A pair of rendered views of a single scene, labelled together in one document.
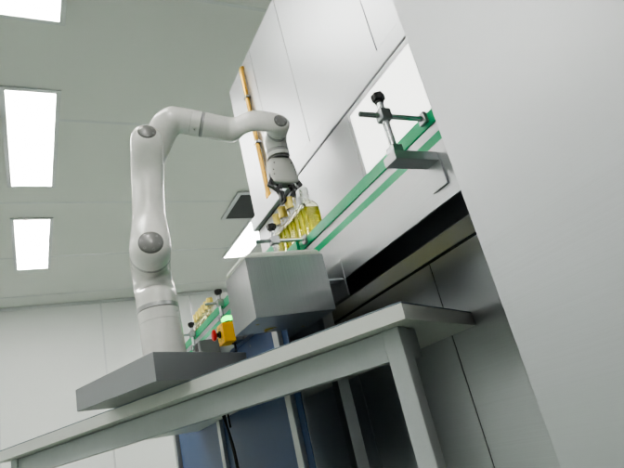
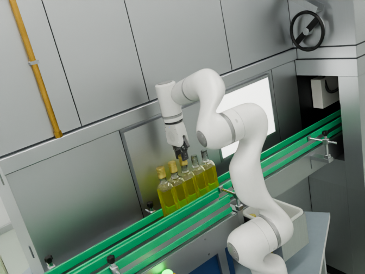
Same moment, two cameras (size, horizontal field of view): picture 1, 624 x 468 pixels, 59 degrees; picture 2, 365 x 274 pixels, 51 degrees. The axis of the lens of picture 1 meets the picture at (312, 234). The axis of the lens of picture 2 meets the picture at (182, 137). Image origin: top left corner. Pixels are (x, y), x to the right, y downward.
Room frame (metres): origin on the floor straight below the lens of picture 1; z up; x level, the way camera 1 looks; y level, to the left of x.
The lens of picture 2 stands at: (1.78, 1.55, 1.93)
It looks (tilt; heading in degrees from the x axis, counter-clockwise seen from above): 19 degrees down; 268
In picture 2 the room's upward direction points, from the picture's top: 13 degrees counter-clockwise
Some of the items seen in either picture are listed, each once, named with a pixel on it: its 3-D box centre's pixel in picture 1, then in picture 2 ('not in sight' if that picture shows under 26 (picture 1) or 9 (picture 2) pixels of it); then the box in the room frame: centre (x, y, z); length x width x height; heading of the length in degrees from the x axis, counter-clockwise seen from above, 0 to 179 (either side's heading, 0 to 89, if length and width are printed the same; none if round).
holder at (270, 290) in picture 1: (288, 293); (269, 226); (1.42, 0.10, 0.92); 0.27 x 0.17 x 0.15; 120
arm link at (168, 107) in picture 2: (274, 136); (169, 98); (1.74, 0.05, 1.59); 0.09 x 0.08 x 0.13; 20
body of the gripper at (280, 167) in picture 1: (281, 171); (176, 131); (1.74, 0.05, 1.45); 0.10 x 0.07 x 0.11; 121
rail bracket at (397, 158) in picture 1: (400, 139); (322, 150); (1.00, -0.22, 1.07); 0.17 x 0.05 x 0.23; 120
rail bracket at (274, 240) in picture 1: (281, 242); (233, 194); (1.56, 0.09, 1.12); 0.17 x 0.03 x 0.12; 120
